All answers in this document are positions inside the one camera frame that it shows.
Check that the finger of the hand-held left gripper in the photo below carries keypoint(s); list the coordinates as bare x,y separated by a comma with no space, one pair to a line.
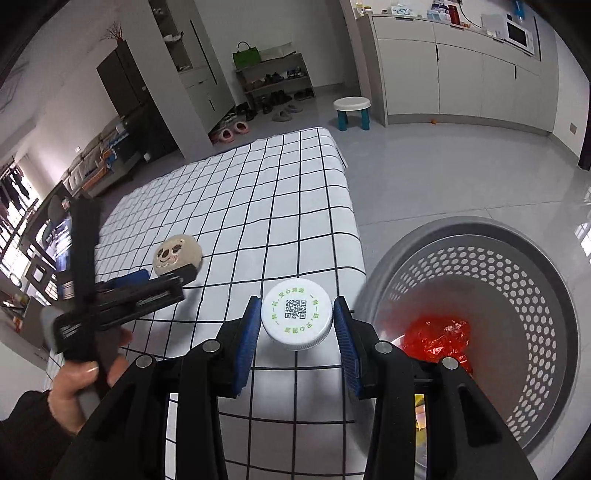
161,290
131,279

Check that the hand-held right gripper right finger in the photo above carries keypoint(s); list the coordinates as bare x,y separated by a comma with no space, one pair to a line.
348,350

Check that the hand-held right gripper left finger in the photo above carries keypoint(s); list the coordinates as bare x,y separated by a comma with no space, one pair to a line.
244,350

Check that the white bottle cap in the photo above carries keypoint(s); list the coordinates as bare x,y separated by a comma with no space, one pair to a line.
298,314

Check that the grey perforated laundry basket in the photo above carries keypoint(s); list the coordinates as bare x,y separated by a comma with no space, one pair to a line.
545,346

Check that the person's left forearm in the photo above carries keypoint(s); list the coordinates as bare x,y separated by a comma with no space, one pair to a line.
27,434

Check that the person's left hand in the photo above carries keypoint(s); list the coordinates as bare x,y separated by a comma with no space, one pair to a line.
69,392

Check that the beige plush sloth toy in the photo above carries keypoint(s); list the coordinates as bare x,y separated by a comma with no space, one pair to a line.
178,254

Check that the dark dining chair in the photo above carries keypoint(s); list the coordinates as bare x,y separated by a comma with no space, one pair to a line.
57,210

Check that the red crumpled plastic bag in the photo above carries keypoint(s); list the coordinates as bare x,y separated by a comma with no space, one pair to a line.
434,337

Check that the grey sofa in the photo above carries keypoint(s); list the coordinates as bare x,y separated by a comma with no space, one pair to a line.
97,161

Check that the white black checkered tablecloth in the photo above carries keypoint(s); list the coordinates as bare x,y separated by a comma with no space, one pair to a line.
286,207

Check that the dark wooden cabinet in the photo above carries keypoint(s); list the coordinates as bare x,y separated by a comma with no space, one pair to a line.
134,101

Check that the pink slipper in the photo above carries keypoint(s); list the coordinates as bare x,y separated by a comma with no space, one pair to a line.
226,136
240,128

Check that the tall light grey cabinet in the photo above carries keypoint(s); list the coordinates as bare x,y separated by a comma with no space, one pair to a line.
203,92

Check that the grey slipper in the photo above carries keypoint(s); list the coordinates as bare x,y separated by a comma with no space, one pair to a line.
280,116
293,109

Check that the row of dark shoes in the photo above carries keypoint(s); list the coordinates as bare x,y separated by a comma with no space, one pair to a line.
277,76

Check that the white stool with teal legs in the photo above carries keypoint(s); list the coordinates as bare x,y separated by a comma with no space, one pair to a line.
353,104

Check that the green handbag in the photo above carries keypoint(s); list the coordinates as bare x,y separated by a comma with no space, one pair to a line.
246,56

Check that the grey shoe rack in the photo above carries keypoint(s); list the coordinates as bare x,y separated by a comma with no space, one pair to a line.
302,69

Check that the grey kitchen cabinets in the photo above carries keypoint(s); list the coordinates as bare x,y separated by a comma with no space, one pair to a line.
461,78

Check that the red bottle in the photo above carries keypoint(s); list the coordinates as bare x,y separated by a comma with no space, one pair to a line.
455,14

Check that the white box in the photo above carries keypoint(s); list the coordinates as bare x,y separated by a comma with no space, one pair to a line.
493,25

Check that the white microwave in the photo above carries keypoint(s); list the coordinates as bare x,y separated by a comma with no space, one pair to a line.
521,34

